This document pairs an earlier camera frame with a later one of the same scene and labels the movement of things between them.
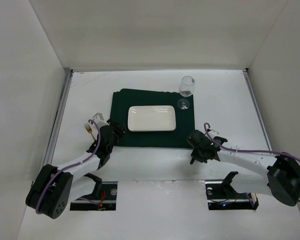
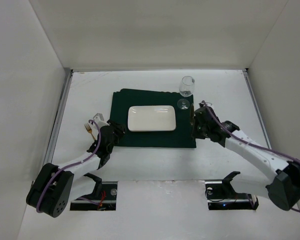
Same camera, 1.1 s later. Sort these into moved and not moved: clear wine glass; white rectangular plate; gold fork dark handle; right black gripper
Moved: right black gripper
Not moved: gold fork dark handle; white rectangular plate; clear wine glass
